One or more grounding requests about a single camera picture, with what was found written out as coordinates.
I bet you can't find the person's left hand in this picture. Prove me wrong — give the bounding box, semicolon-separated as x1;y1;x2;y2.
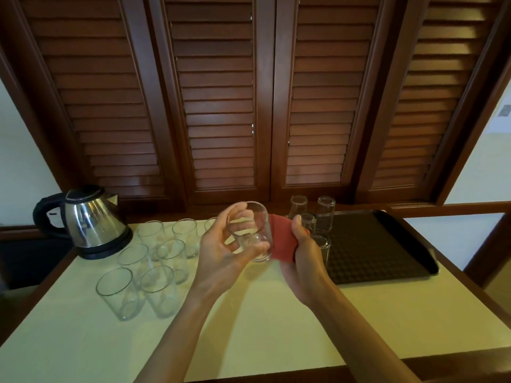
191;202;271;301

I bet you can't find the person's right hand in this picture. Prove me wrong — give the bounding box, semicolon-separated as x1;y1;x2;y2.
279;214;334;310

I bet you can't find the red cloth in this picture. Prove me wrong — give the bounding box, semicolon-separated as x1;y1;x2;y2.
268;213;311;263

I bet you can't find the group of clear glasses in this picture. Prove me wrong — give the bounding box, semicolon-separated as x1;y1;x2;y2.
95;217;218;322

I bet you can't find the dark brown textured tray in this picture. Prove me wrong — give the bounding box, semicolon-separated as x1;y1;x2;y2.
309;209;440;285

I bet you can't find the person's right forearm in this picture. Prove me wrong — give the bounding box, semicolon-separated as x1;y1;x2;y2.
312;290;422;383

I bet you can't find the steel electric kettle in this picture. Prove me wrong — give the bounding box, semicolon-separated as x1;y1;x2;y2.
32;185;134;261
78;228;134;261

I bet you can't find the brown louvered wooden shutter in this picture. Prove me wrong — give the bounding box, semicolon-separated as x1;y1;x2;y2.
145;0;276;204
0;0;186;204
354;0;511;205
270;0;412;202

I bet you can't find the white paper notice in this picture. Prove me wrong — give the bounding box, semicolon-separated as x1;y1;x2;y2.
484;81;511;135

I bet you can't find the brown wooden wall rail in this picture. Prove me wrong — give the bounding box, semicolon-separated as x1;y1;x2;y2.
389;200;511;219

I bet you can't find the brown wooden door frame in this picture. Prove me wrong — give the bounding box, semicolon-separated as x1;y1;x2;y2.
463;213;511;288

